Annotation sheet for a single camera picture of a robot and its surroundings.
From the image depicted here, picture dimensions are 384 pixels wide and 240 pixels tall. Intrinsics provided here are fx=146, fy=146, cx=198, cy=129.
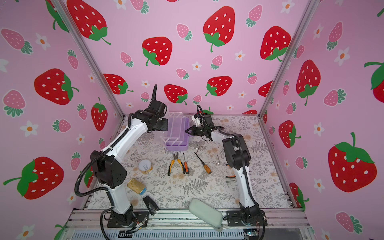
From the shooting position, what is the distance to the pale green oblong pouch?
2.39ft

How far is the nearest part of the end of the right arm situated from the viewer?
2.79ft

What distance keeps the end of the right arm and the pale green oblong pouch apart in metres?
0.35
